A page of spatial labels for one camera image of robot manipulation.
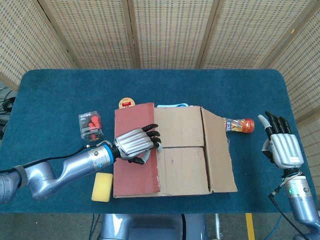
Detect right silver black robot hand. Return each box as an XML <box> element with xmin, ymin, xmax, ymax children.
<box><xmin>257</xmin><ymin>111</ymin><xmax>305</xmax><ymax>172</ymax></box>

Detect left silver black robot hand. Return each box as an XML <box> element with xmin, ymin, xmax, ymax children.
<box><xmin>112</xmin><ymin>123</ymin><xmax>161</xmax><ymax>165</ymax></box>

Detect brown cardboard box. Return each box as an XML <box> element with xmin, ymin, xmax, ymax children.
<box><xmin>112</xmin><ymin>101</ymin><xmax>239</xmax><ymax>200</ymax></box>

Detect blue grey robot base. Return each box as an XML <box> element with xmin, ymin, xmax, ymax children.
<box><xmin>99</xmin><ymin>213</ymin><xmax>208</xmax><ymax>240</ymax></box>

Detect clear box with red capsules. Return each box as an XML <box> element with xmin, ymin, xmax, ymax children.
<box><xmin>78</xmin><ymin>109</ymin><xmax>105</xmax><ymax>144</ymax></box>

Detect round yellow tin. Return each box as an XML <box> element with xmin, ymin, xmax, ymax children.
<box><xmin>118</xmin><ymin>97</ymin><xmax>138</xmax><ymax>110</ymax></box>

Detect orange drink bottle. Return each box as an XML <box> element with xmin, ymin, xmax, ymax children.
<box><xmin>223</xmin><ymin>117</ymin><xmax>255</xmax><ymax>135</ymax></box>

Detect blue white packet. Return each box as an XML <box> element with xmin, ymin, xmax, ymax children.
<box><xmin>156</xmin><ymin>102</ymin><xmax>190</xmax><ymax>109</ymax></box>

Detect yellow sponge block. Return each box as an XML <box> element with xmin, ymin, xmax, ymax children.
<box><xmin>91</xmin><ymin>172</ymin><xmax>114</xmax><ymax>202</ymax></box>

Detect blue carpet table cover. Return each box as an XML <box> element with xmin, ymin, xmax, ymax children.
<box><xmin>0</xmin><ymin>69</ymin><xmax>318</xmax><ymax>215</ymax></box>

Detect metal table leg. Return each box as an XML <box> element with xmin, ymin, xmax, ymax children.
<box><xmin>214</xmin><ymin>213</ymin><xmax>223</xmax><ymax>240</ymax></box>

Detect wooden rattan folding screen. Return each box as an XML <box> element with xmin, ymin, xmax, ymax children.
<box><xmin>0</xmin><ymin>0</ymin><xmax>320</xmax><ymax>181</ymax></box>

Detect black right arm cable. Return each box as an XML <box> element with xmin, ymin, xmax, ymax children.
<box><xmin>268</xmin><ymin>191</ymin><xmax>311</xmax><ymax>240</ymax></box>

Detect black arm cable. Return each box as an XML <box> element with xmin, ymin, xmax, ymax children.
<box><xmin>268</xmin><ymin>191</ymin><xmax>311</xmax><ymax>240</ymax></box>
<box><xmin>0</xmin><ymin>140</ymin><xmax>112</xmax><ymax>175</ymax></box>

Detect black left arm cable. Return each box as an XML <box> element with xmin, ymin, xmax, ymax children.
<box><xmin>0</xmin><ymin>140</ymin><xmax>112</xmax><ymax>175</ymax></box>

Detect blue floor cable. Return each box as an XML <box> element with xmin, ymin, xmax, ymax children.
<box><xmin>91</xmin><ymin>214</ymin><xmax>101</xmax><ymax>240</ymax></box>

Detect black floor cable bundle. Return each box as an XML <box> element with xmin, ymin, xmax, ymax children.
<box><xmin>0</xmin><ymin>84</ymin><xmax>16</xmax><ymax>116</ymax></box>

